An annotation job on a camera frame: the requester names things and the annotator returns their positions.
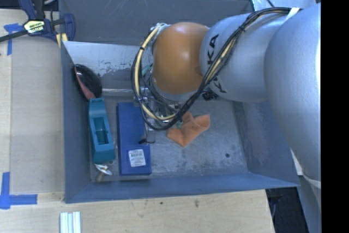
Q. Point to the pale grey metal gripper finger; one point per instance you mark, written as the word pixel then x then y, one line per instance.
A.
pixel 151 136

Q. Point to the blue box with white label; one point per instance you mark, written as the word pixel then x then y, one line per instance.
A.
pixel 130 128

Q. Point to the orange cloth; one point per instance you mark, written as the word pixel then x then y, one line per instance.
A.
pixel 188 129

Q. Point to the teal box with window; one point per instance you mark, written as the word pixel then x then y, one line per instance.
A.
pixel 100 150

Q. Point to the small silver and brass object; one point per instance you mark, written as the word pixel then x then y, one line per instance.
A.
pixel 103 169

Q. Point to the grey metal bin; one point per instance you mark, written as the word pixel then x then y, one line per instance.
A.
pixel 207 161

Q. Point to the pale wood flat board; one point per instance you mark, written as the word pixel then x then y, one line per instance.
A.
pixel 35 117

